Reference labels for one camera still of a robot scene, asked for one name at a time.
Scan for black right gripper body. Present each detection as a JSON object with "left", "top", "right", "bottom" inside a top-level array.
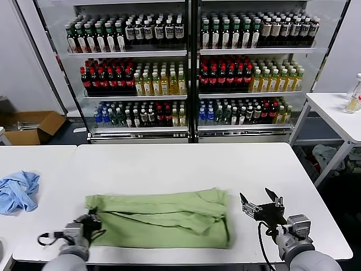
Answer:
[{"left": 253, "top": 202, "right": 286, "bottom": 227}]

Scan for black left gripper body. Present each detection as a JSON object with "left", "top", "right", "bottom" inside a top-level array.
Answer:
[{"left": 80, "top": 215, "right": 103, "bottom": 241}]

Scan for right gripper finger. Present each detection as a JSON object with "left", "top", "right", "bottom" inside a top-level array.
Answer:
[
  {"left": 239, "top": 192, "right": 262, "bottom": 218},
  {"left": 264, "top": 187, "right": 284, "bottom": 209}
]

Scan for light green polo shirt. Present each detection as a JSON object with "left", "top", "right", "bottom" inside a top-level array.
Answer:
[{"left": 84, "top": 186, "right": 235, "bottom": 250}]

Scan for white crumpled garment pile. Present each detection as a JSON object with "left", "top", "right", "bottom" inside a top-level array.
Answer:
[{"left": 311, "top": 144, "right": 347, "bottom": 172}]

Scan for white glass-door drinks cabinet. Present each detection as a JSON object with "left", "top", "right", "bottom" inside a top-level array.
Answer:
[
  {"left": 15, "top": 0, "right": 190, "bottom": 145},
  {"left": 190, "top": 0, "right": 352, "bottom": 145}
]

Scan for crumpled light blue shirt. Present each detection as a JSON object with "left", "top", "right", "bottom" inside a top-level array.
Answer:
[{"left": 0, "top": 171, "right": 41, "bottom": 217}]

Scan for white cabinet shelf board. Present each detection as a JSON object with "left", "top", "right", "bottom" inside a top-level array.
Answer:
[
  {"left": 67, "top": 50, "right": 188, "bottom": 59},
  {"left": 199, "top": 47, "right": 316, "bottom": 56},
  {"left": 199, "top": 90, "right": 304, "bottom": 99},
  {"left": 197, "top": 123, "right": 292, "bottom": 131},
  {"left": 83, "top": 94, "right": 188, "bottom": 102},
  {"left": 90, "top": 126, "right": 189, "bottom": 133}
]

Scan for open brown cardboard box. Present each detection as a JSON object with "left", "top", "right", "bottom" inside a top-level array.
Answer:
[{"left": 2, "top": 110, "right": 68, "bottom": 146}]

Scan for small white side table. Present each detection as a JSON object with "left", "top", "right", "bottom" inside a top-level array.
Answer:
[{"left": 288, "top": 92, "right": 361, "bottom": 187}]

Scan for silver metal rods bundle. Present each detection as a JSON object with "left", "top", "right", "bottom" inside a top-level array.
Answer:
[{"left": 15, "top": 121, "right": 39, "bottom": 131}]

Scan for white stool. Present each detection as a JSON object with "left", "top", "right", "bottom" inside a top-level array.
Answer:
[{"left": 0, "top": 126, "right": 12, "bottom": 146}]

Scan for glass jar yellowish contents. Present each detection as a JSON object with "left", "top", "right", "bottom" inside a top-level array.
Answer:
[{"left": 343, "top": 95, "right": 361, "bottom": 115}]

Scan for dark blurry bag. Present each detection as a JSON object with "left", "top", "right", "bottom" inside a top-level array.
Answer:
[{"left": 0, "top": 96, "right": 18, "bottom": 120}]

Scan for clear bottle white cap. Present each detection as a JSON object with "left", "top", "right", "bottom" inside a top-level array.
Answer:
[{"left": 347, "top": 72, "right": 361, "bottom": 99}]

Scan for green-capped white-label tea bottle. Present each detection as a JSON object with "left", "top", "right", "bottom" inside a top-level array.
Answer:
[
  {"left": 65, "top": 24, "right": 78, "bottom": 54},
  {"left": 75, "top": 24, "right": 87, "bottom": 54},
  {"left": 95, "top": 23, "right": 107, "bottom": 53},
  {"left": 251, "top": 19, "right": 261, "bottom": 49},
  {"left": 85, "top": 23, "right": 97, "bottom": 53},
  {"left": 221, "top": 19, "right": 231, "bottom": 49},
  {"left": 210, "top": 19, "right": 221, "bottom": 49},
  {"left": 201, "top": 19, "right": 212, "bottom": 49},
  {"left": 231, "top": 19, "right": 241, "bottom": 49},
  {"left": 105, "top": 22, "right": 117, "bottom": 53},
  {"left": 115, "top": 22, "right": 127, "bottom": 53},
  {"left": 241, "top": 19, "right": 252, "bottom": 49}
]

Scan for white-capped beige-label tea bottle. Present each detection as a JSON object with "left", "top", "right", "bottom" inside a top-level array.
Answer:
[
  {"left": 260, "top": 18, "right": 271, "bottom": 47},
  {"left": 270, "top": 18, "right": 281, "bottom": 47}
]

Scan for white-capped dark-label tea bottle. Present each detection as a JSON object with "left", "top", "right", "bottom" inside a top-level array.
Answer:
[
  {"left": 154, "top": 19, "right": 164, "bottom": 45},
  {"left": 134, "top": 20, "right": 144, "bottom": 45},
  {"left": 164, "top": 19, "right": 174, "bottom": 45},
  {"left": 300, "top": 18, "right": 310, "bottom": 46},
  {"left": 174, "top": 18, "right": 184, "bottom": 45},
  {"left": 280, "top": 18, "right": 291, "bottom": 47},
  {"left": 144, "top": 20, "right": 154, "bottom": 45},
  {"left": 309, "top": 18, "right": 320, "bottom": 46},
  {"left": 125, "top": 21, "right": 135, "bottom": 45},
  {"left": 290, "top": 18, "right": 301, "bottom": 47}
]

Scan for thin black left gripper cable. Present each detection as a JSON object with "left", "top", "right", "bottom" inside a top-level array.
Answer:
[{"left": 89, "top": 228, "right": 107, "bottom": 243}]

